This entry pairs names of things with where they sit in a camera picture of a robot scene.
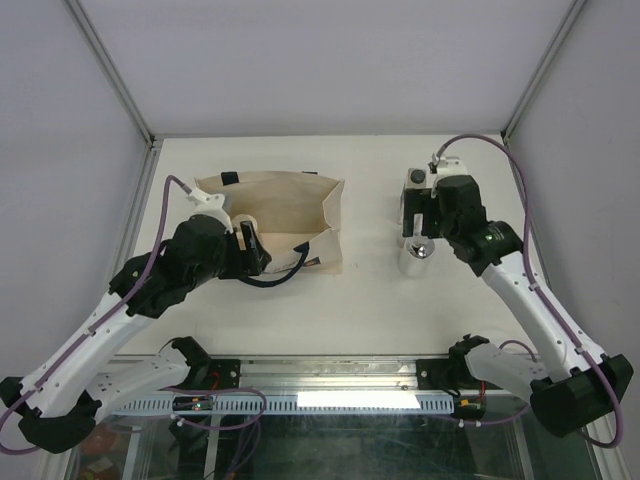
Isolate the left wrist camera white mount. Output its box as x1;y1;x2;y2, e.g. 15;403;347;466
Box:
185;188;233;235

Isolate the aluminium frame rail back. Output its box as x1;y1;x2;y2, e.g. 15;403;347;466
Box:
153;130;501;141

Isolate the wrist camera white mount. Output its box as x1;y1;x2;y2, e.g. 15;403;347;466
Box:
185;188;233;235
426;154;468;188

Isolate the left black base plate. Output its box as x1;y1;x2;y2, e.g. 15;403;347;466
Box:
170;354;241;391

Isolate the grey slotted cable duct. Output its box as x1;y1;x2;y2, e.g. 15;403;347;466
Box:
115;390;454;417

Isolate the round silver bottle white cap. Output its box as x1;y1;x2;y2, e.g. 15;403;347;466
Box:
398;237;435;277

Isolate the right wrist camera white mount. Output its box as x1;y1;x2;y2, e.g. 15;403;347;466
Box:
426;154;468;188

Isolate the aluminium mounting rail front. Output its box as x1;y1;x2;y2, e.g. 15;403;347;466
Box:
94;352;551;396

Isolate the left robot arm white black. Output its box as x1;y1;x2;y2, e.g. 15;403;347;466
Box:
1;214;271;453

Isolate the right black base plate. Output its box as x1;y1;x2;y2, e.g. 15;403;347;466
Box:
415;357;481;393

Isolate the aluminium frame post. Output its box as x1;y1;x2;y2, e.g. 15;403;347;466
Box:
62;0;156;147
501;0;590;145

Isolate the cream cylindrical bottle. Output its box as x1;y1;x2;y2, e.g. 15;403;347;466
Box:
232;214;260;251

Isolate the left aluminium frame post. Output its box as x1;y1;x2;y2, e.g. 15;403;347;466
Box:
62;0;156;147

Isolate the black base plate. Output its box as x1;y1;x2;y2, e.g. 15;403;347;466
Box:
170;354;241;391
415;357;481;393

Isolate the right aluminium frame post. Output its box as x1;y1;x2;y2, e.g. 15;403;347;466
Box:
501;0;590;145

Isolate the cream canvas tote bag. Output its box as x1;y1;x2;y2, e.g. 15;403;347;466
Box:
195;171;344;276

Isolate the clear square bottle black cap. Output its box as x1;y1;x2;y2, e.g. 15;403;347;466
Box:
398;168;429;226

